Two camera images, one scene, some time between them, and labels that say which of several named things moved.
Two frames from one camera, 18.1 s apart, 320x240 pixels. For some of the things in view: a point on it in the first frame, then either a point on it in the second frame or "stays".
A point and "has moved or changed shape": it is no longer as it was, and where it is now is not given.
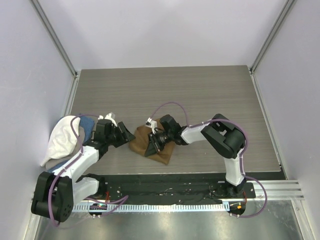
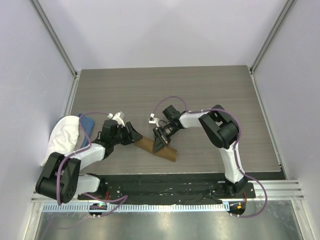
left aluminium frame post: (53, 36) stays
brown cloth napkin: (138, 143) has moved or changed shape
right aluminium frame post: (287, 6) stays
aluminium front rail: (279, 190) stays
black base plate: (171, 188) stays
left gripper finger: (124, 135) -> (136, 136)
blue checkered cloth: (87, 123) stays
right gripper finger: (152, 148) -> (159, 144)
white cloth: (63, 140) stays
